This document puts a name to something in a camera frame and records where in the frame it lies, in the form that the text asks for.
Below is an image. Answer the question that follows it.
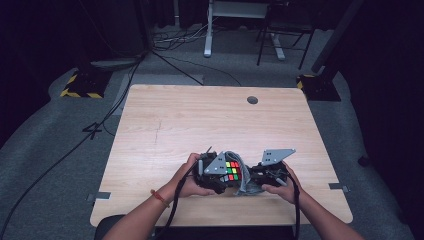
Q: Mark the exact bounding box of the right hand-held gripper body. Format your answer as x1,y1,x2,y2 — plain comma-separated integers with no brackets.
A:
260,148,297,188

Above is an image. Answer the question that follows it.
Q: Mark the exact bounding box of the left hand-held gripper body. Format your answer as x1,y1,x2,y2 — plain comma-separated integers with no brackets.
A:
193,146,228,195

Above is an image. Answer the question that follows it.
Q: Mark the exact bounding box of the grey cloth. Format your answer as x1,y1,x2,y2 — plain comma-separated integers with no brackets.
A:
223,150,264,197

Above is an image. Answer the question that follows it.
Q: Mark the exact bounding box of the multicoloured puzzle cube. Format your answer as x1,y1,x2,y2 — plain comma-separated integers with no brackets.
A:
219,160,242,184

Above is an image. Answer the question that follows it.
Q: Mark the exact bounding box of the person's right hand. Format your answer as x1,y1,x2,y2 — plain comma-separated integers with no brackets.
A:
261,162,303,205

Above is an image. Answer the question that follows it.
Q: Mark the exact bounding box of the person's left hand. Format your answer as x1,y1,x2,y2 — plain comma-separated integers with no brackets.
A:
168,152,216,200

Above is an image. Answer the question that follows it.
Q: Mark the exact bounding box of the person's dark clothing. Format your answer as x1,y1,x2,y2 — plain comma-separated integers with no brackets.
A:
156,225,296,240

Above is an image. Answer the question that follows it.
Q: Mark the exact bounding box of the grey tape piece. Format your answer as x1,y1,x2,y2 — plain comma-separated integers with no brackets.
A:
85,191,112,203
328,182,351,194

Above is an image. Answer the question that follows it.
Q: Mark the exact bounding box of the black yellow striped stand base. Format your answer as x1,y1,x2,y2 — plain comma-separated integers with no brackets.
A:
296,73,342,102
60,68,113,99

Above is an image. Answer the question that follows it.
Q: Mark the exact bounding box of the person's dark-clad knee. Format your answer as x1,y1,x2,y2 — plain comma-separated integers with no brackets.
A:
94,214,127,240

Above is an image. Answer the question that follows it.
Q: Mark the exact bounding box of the grey flat stand base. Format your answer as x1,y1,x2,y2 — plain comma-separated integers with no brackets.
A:
90,57,143,71

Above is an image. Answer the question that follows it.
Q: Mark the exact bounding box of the left hand-held gripper cable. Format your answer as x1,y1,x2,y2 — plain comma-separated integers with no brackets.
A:
154,163,201,240

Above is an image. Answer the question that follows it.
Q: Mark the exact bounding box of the hand-held gripper cable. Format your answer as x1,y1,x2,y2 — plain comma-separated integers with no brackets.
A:
154,163,201,240
286,171,302,240

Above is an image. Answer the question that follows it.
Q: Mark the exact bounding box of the right hand-held gripper cable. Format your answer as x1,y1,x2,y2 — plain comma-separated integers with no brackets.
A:
286,171,302,240

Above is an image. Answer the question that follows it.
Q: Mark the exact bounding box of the red bracelet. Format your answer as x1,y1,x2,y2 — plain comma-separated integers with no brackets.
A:
149,189,171,209

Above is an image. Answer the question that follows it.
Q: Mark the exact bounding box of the thin curved black cable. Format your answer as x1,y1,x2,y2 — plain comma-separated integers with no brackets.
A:
166,54,243,87

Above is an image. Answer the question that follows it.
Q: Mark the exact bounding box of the straight black floor cable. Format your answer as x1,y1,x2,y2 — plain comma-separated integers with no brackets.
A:
151,49,205,86

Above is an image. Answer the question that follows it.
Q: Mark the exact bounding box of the long black floor cable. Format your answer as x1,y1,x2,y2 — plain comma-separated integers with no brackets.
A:
0,49,148,239

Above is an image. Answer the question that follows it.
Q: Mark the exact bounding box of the white desk frame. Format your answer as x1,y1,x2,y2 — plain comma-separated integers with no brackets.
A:
203,0,286,62

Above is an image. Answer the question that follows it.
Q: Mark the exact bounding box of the floor cable bundle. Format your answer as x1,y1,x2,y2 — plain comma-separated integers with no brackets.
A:
153,23,208,52

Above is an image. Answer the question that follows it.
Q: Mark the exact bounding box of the black metal chair frame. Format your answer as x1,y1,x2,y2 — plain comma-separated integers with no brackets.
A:
256,0,316,70

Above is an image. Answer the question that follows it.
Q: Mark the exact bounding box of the dark slanted stand post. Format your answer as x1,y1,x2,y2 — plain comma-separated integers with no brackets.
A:
311,0,366,81

